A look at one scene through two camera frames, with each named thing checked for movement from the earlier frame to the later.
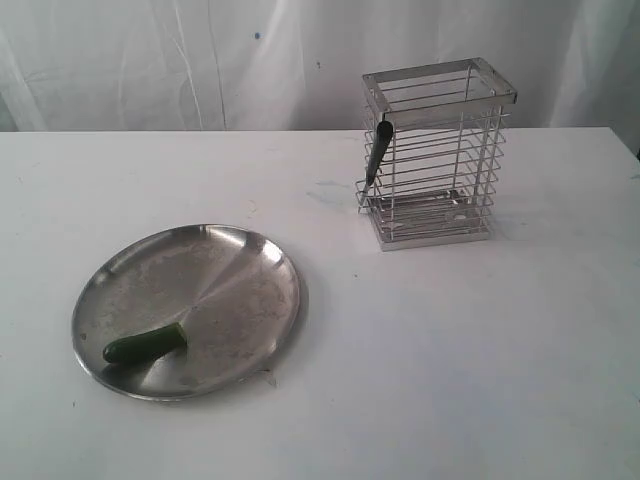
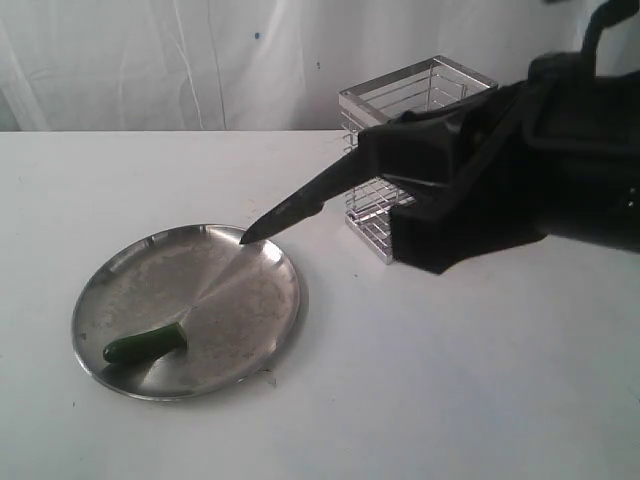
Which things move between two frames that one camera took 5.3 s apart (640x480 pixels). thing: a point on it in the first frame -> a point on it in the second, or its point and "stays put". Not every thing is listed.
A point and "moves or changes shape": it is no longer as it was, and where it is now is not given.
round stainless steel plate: x=185 y=311 stays put
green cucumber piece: x=140 y=347 stays put
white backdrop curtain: x=297 y=65 stays put
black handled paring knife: x=384 y=132 moves or changes shape
